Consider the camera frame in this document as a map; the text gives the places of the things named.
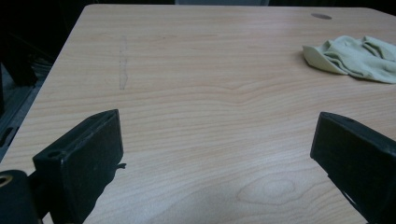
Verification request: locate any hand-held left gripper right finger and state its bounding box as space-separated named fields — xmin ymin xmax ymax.
xmin=309 ymin=111 xmax=396 ymax=224

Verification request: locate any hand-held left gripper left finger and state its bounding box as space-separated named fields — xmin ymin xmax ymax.
xmin=32 ymin=108 xmax=124 ymax=224

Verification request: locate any pale green cloth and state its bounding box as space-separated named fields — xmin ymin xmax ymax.
xmin=302 ymin=35 xmax=396 ymax=85

